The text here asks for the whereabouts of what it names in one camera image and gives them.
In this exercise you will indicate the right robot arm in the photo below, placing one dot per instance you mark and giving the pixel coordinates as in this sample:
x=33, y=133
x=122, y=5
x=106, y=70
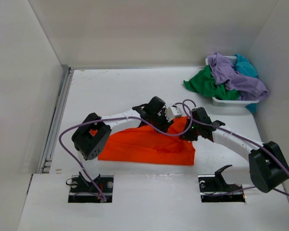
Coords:
x=267, y=165

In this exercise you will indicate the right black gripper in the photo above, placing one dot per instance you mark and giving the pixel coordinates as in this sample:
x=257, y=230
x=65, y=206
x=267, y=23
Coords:
x=189, y=137

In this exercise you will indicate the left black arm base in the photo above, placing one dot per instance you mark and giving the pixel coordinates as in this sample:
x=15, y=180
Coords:
x=82, y=191

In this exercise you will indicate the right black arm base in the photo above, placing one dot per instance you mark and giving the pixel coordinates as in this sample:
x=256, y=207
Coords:
x=214, y=189

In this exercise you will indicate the teal t shirt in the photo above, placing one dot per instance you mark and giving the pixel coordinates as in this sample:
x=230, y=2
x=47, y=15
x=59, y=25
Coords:
x=245, y=66

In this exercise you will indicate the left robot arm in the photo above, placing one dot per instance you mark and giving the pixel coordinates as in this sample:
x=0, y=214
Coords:
x=90, y=140

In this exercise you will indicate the orange t shirt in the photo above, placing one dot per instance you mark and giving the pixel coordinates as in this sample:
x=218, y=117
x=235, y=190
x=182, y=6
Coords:
x=145, y=145

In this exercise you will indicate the white laundry basket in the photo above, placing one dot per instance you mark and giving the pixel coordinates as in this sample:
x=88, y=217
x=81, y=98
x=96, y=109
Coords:
x=217, y=102

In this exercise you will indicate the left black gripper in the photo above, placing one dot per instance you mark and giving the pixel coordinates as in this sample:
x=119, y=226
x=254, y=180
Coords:
x=166, y=124

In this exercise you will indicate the lavender t shirt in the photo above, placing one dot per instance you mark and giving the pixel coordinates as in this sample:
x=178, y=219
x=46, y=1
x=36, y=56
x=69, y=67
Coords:
x=223, y=71

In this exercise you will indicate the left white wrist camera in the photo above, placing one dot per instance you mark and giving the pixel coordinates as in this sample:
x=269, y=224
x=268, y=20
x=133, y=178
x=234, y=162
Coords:
x=173, y=112

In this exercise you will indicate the green t shirt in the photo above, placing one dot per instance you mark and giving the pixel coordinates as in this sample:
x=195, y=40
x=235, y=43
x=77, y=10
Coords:
x=205, y=84

